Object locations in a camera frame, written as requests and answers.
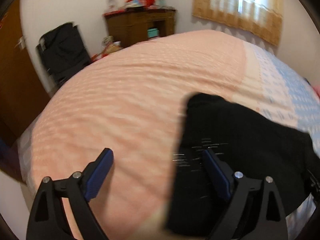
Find black pants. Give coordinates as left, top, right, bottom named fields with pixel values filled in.
left=165, top=93, right=319, bottom=239

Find brown wooden door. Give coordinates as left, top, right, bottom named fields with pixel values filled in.
left=0, top=0, right=52, bottom=183

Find pink pillow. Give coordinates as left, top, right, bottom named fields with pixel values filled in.
left=312, top=85, right=320, bottom=98

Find pink blue patterned bed blanket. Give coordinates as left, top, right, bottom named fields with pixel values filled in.
left=25, top=30, right=319, bottom=239

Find black folding chair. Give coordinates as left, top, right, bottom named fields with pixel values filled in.
left=36, top=22, right=92, bottom=87

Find bags beside desk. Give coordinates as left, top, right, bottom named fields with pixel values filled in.
left=91, top=36, right=122, bottom=62

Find dark wooden desk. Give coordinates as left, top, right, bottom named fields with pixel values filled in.
left=103, top=8, right=176, bottom=48

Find teal box in desk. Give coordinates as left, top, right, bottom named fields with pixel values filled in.
left=148, top=28, right=159, bottom=40

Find tan patterned window curtain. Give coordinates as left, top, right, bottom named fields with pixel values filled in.
left=192, top=0, right=283, bottom=47

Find red items on desk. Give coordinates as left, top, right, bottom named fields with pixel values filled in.
left=124, top=0, right=175, bottom=10

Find white photo frame card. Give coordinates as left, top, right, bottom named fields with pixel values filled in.
left=107, top=0, right=118, bottom=12

